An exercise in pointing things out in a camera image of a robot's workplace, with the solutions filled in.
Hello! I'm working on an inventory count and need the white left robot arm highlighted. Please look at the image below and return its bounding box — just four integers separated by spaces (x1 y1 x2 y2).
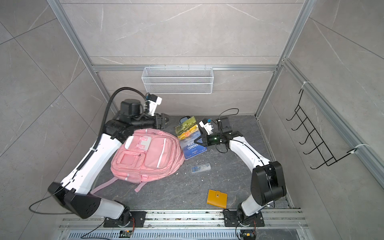
48 87 169 225

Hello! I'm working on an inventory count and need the white wire mesh basket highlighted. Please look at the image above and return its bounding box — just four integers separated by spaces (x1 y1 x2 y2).
142 67 214 94

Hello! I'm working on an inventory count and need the clear plastic ruler case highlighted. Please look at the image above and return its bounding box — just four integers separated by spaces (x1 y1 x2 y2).
191 163 211 173

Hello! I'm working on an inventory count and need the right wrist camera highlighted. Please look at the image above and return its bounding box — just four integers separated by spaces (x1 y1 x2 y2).
199 119 214 135

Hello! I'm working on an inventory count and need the yellow leather wallet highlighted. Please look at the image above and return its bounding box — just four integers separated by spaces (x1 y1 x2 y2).
207 190 228 209

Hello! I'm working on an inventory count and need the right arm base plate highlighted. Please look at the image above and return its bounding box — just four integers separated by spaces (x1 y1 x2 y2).
223 209 265 228

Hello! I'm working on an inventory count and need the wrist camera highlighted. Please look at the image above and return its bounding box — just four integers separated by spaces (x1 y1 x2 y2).
199 119 214 135
145 93 163 116

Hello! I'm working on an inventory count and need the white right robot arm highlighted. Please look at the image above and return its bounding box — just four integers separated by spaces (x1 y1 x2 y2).
194 117 287 226

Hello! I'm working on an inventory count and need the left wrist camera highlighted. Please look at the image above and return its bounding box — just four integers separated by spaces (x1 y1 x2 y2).
145 93 163 116

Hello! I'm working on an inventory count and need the pink student backpack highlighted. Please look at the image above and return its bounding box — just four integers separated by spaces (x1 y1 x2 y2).
91 129 185 194

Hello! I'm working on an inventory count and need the Animal Farm book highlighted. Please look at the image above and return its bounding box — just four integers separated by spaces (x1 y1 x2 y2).
175 117 207 160

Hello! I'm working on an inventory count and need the aluminium mounting rail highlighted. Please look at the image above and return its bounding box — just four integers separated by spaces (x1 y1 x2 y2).
57 209 309 231

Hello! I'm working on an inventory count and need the black wire hook rack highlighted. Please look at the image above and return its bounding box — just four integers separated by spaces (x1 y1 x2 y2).
286 90 368 170

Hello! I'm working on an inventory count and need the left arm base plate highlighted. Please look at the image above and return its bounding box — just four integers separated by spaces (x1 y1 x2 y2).
103 211 147 228

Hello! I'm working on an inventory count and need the light blue pencil case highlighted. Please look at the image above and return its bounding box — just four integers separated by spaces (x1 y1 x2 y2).
179 116 191 124

